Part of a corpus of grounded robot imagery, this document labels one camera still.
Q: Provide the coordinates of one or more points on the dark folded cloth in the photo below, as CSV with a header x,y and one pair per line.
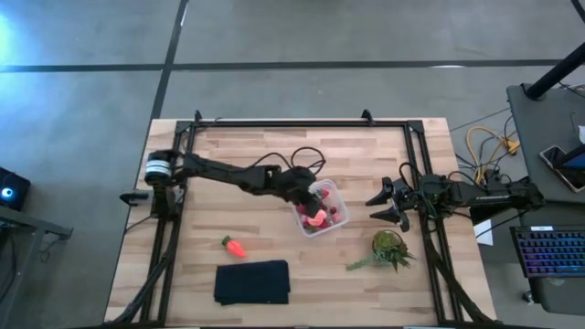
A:
x,y
252,282

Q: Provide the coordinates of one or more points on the white paper sheet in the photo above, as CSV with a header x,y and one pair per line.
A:
x,y
485,235

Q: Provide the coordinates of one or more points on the black table clamp bracket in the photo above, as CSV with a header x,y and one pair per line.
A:
x,y
132,197

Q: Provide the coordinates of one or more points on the black pole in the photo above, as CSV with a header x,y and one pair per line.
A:
x,y
555,73

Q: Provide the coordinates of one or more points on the pink orange toy peach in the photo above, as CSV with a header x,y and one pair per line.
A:
x,y
317,219

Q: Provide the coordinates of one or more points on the grey desk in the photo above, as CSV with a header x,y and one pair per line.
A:
x,y
544,137

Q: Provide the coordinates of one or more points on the white-edged smartphone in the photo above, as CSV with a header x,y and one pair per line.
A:
x,y
560,166

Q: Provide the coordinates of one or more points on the small dark red toy raspberry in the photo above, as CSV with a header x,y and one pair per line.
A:
x,y
332,210

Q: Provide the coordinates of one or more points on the black metal table frame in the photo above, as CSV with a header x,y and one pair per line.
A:
x,y
297,124

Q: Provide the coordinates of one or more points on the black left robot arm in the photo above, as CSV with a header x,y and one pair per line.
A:
x,y
219,173

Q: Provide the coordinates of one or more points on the large red toy strawberry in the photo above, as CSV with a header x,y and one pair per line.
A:
x,y
323,226

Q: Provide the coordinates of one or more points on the clear plastic tupperware container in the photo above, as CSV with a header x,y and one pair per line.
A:
x,y
342,201

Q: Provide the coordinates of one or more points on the black box with blue light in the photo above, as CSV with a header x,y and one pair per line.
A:
x,y
13,189

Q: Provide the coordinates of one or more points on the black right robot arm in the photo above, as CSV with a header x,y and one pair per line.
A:
x,y
489,196

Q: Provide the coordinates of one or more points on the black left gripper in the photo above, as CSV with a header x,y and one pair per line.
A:
x,y
297,183

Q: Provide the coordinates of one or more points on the red leafy toy strawberry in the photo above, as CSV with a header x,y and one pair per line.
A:
x,y
324,194

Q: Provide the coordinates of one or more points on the orange toy carrot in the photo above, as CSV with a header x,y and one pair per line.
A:
x,y
235,248

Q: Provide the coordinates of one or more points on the rainbow backlit keyboard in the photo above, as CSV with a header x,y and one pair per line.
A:
x,y
550,251

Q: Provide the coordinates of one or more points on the dark red toy strawberry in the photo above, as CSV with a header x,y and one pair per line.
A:
x,y
301,209

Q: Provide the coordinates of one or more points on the green potted succulent plant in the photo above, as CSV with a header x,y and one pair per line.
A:
x,y
388,247

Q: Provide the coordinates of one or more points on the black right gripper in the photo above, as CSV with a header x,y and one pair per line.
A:
x,y
411,196

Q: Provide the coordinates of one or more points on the grey metal stand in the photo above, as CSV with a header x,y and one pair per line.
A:
x,y
27,224

